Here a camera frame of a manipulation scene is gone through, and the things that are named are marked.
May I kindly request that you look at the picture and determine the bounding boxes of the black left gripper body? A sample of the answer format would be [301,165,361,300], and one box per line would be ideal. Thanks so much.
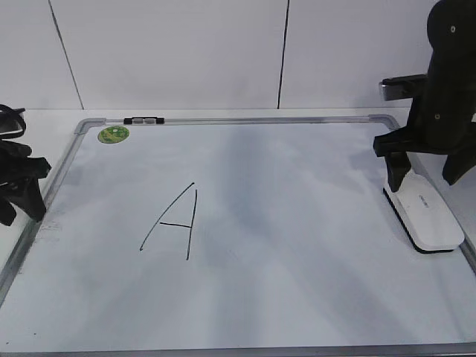
[1,140,51,193]

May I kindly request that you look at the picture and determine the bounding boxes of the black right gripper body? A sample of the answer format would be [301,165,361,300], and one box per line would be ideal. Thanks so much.
[373,75,475,156]

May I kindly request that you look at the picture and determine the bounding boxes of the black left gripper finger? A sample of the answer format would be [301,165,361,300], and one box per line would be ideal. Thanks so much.
[9,177,46,222]

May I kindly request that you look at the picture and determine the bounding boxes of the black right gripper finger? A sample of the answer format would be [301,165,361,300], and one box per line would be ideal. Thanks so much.
[385,152,411,193]
[443,146,475,185]

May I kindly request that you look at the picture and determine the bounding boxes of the white whiteboard eraser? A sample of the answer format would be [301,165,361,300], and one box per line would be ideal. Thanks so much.
[383,170,465,254]

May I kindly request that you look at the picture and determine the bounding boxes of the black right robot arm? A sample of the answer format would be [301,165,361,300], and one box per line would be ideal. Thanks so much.
[373,1,475,193]

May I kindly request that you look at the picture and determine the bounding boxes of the round green magnet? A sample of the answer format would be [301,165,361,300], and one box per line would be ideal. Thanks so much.
[97,126,129,144]

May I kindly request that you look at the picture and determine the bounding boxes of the white magnetic whiteboard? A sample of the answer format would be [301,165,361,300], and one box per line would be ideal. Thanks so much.
[1,115,475,356]

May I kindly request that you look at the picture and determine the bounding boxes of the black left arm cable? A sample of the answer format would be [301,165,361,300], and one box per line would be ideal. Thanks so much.
[0,104,27,141]

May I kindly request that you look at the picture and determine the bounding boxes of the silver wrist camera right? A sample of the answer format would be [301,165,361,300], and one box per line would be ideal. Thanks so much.
[379,74,427,101]

